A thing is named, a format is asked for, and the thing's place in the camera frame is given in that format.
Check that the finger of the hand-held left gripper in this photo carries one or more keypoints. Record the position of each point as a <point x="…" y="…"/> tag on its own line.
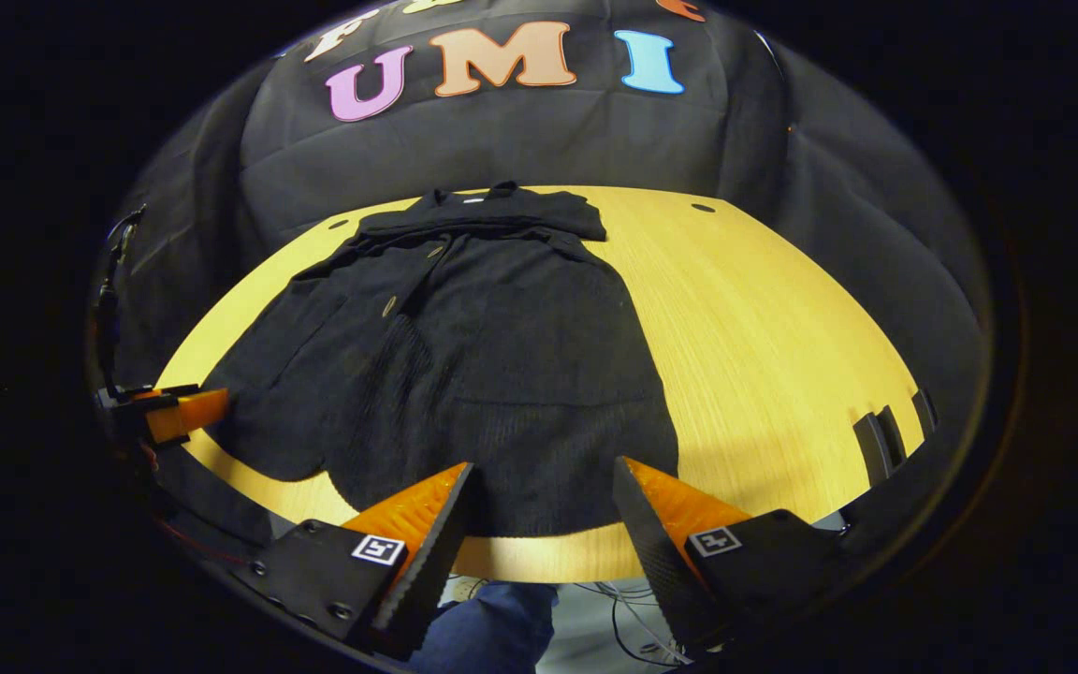
<point x="185" y="414"/>

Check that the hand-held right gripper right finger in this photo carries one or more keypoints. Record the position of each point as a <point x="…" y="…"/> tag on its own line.
<point x="656" y="562"/>

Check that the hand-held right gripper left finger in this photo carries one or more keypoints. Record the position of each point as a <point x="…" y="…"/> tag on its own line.
<point x="427" y="562"/>

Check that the black backdrop cloth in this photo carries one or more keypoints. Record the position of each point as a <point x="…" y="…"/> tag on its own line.
<point x="548" y="140"/>

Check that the black buttoned cardigan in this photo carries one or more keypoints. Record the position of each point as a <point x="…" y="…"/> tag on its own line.
<point x="502" y="374"/>

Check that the person's blue jeans leg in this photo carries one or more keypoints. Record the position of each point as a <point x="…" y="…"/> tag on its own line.
<point x="488" y="632"/>

